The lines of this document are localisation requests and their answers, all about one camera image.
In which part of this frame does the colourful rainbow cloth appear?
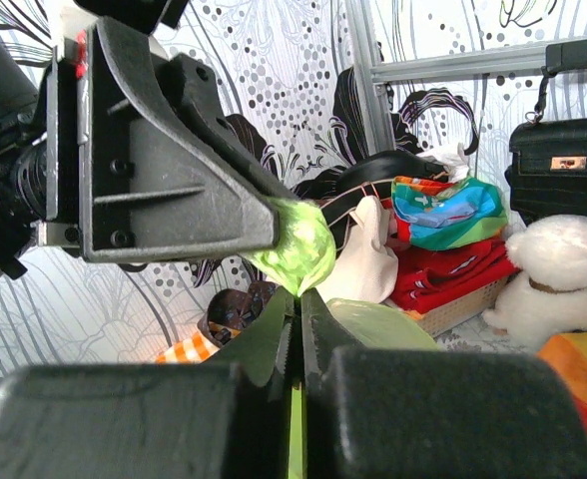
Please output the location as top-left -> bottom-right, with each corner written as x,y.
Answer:
390,176 -> 508,251

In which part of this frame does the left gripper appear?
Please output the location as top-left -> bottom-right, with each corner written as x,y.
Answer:
39,17 -> 296,263

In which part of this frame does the orange checkered towel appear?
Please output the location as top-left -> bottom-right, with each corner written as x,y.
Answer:
155,331 -> 220,364

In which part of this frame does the black leather handbag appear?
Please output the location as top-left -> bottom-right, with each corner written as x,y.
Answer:
505,40 -> 587,226

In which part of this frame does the green trash bag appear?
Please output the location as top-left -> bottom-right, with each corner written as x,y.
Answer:
247,199 -> 436,478

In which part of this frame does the cream plush lamb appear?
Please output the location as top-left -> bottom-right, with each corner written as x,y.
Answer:
482,215 -> 587,349

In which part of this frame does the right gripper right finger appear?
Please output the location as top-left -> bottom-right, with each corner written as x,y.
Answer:
299,291 -> 587,478

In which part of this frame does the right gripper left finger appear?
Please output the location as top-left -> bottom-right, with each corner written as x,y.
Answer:
0,289 -> 294,478

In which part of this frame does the brown patterned bag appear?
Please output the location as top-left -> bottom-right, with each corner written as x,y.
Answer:
198,280 -> 278,347

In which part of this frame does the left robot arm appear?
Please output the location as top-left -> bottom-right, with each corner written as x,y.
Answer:
0,15 -> 291,279

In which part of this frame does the red cloth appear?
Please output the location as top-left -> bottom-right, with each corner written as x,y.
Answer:
389,238 -> 518,314

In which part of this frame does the cream canvas tote bag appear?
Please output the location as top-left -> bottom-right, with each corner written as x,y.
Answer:
316,196 -> 398,303

